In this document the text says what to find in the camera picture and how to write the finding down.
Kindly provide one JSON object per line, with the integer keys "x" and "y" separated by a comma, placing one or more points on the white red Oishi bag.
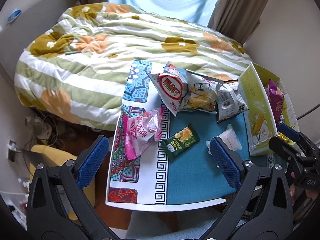
{"x": 171, "y": 86}

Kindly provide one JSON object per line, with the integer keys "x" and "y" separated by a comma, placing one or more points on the white black snack bag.
{"x": 230, "y": 102}

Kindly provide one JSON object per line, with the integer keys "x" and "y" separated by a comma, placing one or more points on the yellow cushion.
{"x": 58, "y": 158}

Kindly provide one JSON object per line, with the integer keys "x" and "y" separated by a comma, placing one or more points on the yellow-green cardboard box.
{"x": 260, "y": 123}

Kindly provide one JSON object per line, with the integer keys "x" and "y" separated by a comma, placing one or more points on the patterned blue table mat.
{"x": 152, "y": 182}

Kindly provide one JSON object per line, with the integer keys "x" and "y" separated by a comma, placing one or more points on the clear pink pastry packet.
{"x": 230, "y": 138}

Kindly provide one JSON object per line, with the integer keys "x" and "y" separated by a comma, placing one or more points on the white power strip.
{"x": 40, "y": 129}

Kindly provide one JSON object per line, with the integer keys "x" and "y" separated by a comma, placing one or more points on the pink white snack bag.
{"x": 141, "y": 131}

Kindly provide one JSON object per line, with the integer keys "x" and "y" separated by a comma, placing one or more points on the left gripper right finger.
{"x": 272, "y": 216}

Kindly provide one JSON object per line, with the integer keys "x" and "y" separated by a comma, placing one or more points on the floral striped quilt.
{"x": 78, "y": 69}

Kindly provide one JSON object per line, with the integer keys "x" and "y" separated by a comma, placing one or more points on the right hand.
{"x": 292, "y": 192}

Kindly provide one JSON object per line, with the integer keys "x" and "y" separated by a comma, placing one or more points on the brown right curtain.
{"x": 237, "y": 19}

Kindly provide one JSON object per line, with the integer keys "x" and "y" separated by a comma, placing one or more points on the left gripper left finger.
{"x": 57, "y": 206}

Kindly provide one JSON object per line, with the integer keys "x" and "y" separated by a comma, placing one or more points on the grey headboard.
{"x": 33, "y": 22}

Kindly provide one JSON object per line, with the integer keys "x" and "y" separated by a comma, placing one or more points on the purple snack bag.
{"x": 276, "y": 99}

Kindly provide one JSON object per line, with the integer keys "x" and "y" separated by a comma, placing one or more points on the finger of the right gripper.
{"x": 288, "y": 132}
{"x": 287, "y": 152}

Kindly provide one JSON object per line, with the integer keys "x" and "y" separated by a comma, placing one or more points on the small blue white object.
{"x": 14, "y": 15}

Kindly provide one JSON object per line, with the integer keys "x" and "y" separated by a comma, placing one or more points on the corn chip bag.
{"x": 201, "y": 93}

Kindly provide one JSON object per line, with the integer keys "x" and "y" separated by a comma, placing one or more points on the green cracker packet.
{"x": 180, "y": 142}

